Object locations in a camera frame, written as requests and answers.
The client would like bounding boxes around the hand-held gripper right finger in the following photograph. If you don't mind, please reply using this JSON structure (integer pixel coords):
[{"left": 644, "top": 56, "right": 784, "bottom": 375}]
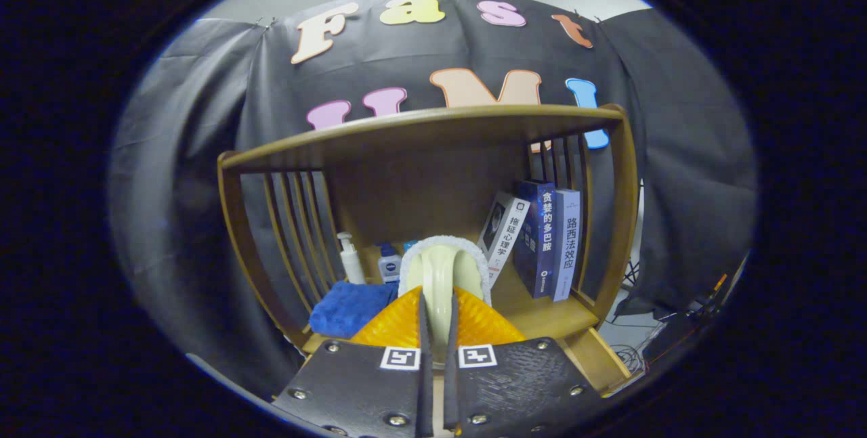
[{"left": 444, "top": 287, "right": 604, "bottom": 438}]

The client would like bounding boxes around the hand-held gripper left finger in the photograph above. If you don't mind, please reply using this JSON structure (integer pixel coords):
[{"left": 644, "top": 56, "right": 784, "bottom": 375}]
[{"left": 271, "top": 287, "right": 434, "bottom": 438}]

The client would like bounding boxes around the cream handled scrubbing brush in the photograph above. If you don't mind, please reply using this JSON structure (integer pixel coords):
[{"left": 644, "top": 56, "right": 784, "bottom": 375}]
[{"left": 398, "top": 235, "right": 493, "bottom": 364}]

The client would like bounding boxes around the wooden drawer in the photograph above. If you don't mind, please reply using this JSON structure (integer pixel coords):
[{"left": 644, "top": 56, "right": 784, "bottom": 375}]
[{"left": 555, "top": 326, "right": 632, "bottom": 398}]

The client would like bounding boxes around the wooden countertop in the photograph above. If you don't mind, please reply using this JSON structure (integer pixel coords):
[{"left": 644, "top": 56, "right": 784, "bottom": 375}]
[{"left": 301, "top": 259, "right": 600, "bottom": 357}]

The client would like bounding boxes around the wooden cabinet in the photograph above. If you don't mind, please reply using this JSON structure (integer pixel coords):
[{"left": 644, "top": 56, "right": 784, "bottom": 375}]
[{"left": 217, "top": 104, "right": 639, "bottom": 398}]

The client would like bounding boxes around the blue rolled towel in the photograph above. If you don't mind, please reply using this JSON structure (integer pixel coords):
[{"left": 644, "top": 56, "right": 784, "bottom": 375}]
[{"left": 310, "top": 280, "right": 400, "bottom": 339}]

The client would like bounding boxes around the white bottle with blue cap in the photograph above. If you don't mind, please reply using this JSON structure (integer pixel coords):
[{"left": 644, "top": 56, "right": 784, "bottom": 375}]
[{"left": 377, "top": 242, "right": 404, "bottom": 284}]

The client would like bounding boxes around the white pump bottle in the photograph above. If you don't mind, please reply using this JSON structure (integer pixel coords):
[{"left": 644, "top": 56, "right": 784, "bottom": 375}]
[{"left": 337, "top": 232, "right": 366, "bottom": 285}]

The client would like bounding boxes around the white book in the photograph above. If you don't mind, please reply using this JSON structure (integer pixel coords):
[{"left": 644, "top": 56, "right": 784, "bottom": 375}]
[{"left": 476, "top": 192, "right": 532, "bottom": 288}]

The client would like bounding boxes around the dark blue book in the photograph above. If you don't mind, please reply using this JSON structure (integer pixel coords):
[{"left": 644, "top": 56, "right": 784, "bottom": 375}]
[{"left": 513, "top": 179, "right": 557, "bottom": 299}]

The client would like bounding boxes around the pale blue book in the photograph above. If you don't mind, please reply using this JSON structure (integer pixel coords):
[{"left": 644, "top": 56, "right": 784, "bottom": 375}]
[{"left": 553, "top": 188, "right": 582, "bottom": 302}]

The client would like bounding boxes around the black backdrop cloth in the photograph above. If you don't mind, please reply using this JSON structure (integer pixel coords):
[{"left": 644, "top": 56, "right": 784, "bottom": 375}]
[{"left": 108, "top": 0, "right": 756, "bottom": 398}]

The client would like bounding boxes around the coiled grey cable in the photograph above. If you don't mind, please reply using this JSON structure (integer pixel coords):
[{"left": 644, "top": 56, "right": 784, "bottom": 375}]
[{"left": 610, "top": 343, "right": 644, "bottom": 374}]

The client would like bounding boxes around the black equipment with red cable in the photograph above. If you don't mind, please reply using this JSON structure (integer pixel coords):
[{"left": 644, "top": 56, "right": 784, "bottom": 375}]
[{"left": 643, "top": 272, "right": 746, "bottom": 364}]

